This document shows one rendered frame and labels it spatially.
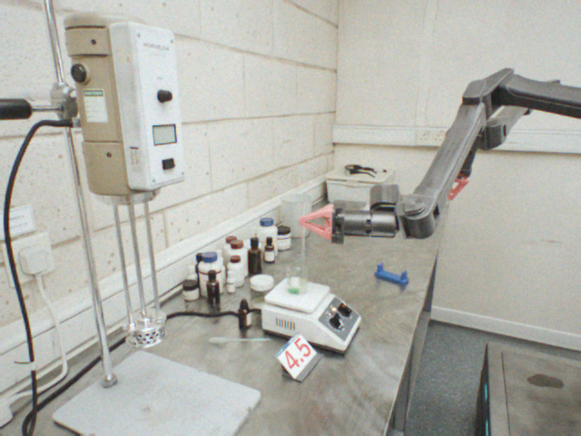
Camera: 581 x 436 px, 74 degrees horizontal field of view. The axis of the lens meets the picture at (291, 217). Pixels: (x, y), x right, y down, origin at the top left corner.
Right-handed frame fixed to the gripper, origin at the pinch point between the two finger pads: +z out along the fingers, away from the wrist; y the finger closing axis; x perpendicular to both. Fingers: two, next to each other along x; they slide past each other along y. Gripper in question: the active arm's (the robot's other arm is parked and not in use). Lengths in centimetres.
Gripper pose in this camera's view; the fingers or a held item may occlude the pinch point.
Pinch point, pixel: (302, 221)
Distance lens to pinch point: 85.0
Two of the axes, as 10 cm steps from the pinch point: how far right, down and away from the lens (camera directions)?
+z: -9.9, -0.4, 1.6
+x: 0.1, 9.6, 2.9
